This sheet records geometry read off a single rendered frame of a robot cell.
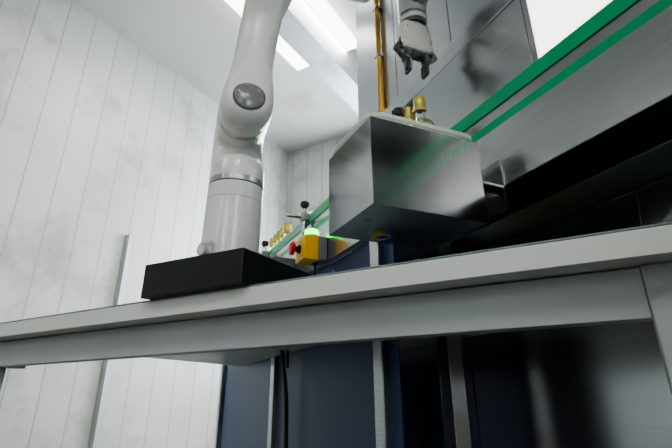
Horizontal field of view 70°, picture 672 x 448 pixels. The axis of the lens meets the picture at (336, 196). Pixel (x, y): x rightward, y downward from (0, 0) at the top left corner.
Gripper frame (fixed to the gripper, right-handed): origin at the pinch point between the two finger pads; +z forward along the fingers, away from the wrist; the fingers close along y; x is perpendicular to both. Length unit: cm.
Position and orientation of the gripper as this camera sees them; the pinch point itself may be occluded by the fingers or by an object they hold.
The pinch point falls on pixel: (416, 69)
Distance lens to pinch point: 142.9
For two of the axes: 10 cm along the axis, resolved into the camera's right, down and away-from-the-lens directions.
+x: 4.0, -3.7, -8.4
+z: 0.0, 9.2, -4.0
